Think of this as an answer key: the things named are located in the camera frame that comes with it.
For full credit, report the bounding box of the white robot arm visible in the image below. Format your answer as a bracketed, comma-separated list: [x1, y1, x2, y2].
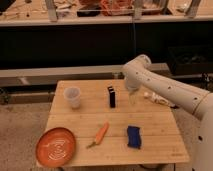
[122, 54, 213, 171]

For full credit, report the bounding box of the black standing eraser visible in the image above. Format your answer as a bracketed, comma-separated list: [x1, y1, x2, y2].
[107, 86, 116, 108]

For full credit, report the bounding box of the wooden table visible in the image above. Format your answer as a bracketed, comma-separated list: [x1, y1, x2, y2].
[46, 79, 189, 167]

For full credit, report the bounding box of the blue sponge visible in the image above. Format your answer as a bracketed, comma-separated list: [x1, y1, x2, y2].
[127, 126, 141, 149]

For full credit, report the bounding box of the orange carrot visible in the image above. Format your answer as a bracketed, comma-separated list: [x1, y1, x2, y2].
[87, 122, 109, 148]

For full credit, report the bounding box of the clear plastic cup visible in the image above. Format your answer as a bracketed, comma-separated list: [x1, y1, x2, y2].
[63, 87, 81, 109]

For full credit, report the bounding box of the orange plate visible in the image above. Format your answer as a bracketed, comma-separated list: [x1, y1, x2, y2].
[35, 127, 76, 168]

